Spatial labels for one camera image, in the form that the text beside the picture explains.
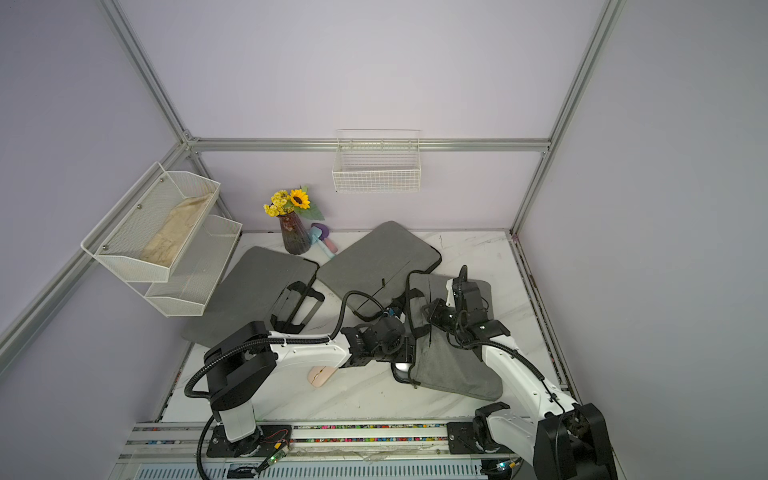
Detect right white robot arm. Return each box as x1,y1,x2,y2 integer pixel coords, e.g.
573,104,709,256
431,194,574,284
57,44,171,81
424,267,618,479

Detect light blue toy shovel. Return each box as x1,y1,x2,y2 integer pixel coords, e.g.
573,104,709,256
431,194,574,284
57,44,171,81
309,227,335,259

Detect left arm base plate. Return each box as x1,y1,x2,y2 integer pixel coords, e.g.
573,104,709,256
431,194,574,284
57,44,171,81
205,424,293,458

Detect aluminium frame rails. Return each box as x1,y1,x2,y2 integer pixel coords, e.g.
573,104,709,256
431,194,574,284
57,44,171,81
0,0,631,480

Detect silver computer mouse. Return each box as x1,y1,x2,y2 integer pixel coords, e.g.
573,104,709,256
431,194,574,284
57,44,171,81
391,363,412,384

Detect white wire wall basket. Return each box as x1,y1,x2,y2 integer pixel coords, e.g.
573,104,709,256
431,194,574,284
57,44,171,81
332,129,422,194

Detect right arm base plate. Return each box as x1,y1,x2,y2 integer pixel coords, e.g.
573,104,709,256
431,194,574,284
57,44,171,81
446,421,532,455

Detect yellow artificial sunflowers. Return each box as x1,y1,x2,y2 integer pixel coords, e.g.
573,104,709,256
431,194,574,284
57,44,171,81
264,186,325,221

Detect grey laptop bag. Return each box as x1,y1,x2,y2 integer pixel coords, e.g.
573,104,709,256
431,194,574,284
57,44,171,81
317,221,442,322
392,272,503,402
182,247,325,347

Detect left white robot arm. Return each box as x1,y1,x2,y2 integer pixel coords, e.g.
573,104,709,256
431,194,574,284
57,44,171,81
184,314,415,443

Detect purple toy shovel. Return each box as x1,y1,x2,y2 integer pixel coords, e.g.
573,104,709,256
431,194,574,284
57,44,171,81
311,223,338,254

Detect dark glass vase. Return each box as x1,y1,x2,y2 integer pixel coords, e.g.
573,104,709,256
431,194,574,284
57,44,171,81
278,212,311,255

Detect beige cloth in shelf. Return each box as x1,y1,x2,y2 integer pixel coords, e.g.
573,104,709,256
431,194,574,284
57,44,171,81
140,194,212,267

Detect white two-tier mesh shelf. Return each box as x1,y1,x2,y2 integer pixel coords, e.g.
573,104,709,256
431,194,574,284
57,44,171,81
81,163,242,317

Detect pink computer mouse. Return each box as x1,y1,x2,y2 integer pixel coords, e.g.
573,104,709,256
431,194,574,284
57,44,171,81
307,366,338,388

